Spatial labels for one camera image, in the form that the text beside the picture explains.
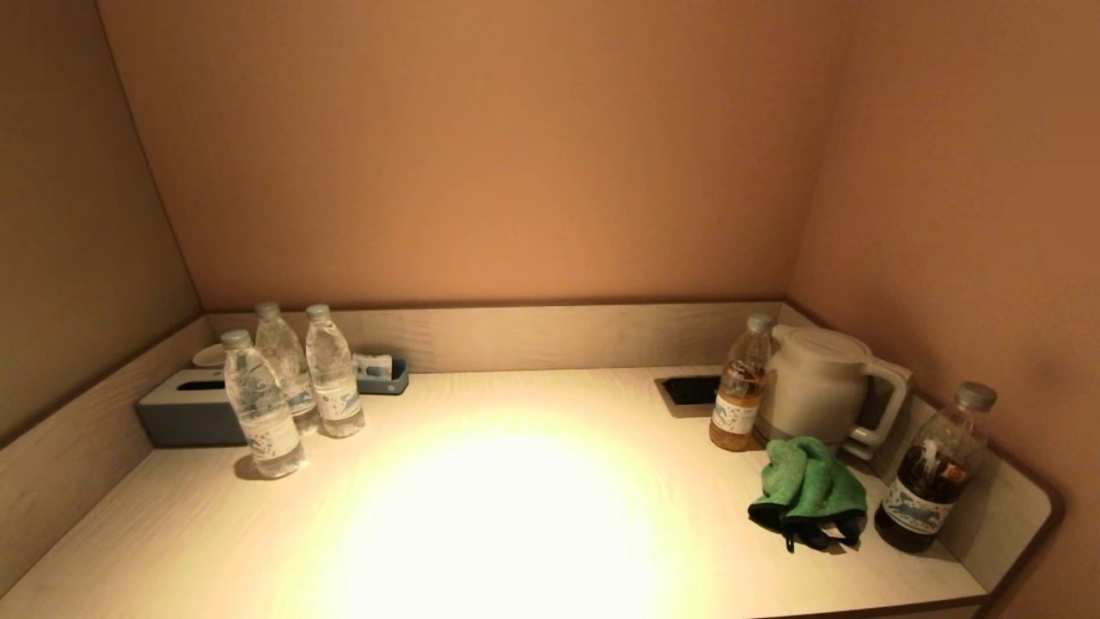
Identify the green microfibre cloth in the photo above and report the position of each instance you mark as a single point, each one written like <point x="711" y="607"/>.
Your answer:
<point x="812" y="486"/>

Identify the black recessed socket panel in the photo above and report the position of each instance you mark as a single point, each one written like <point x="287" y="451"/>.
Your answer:
<point x="690" y="390"/>

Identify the small blue tray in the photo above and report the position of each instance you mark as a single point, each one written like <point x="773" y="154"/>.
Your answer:
<point x="388" y="383"/>

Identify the white sachet packet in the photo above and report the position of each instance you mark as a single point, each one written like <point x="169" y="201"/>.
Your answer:
<point x="372" y="364"/>

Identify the amber drink bottle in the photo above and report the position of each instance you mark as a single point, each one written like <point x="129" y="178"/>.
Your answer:
<point x="739" y="395"/>

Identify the clear water bottle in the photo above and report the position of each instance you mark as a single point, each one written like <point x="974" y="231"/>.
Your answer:
<point x="262" y="413"/>
<point x="282" y="357"/>
<point x="333" y="378"/>

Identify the white electric kettle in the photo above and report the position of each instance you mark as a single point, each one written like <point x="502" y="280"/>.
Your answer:
<point x="816" y="383"/>

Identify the white kettle base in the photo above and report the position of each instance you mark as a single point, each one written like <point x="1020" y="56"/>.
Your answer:
<point x="859" y="449"/>

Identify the small white dish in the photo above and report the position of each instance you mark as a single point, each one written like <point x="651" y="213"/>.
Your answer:
<point x="209" y="354"/>

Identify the grey-blue tissue box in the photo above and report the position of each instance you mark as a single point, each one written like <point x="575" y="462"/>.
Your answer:
<point x="185" y="417"/>

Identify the dark drink bottle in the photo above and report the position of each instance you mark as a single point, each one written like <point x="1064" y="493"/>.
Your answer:
<point x="932" y="481"/>

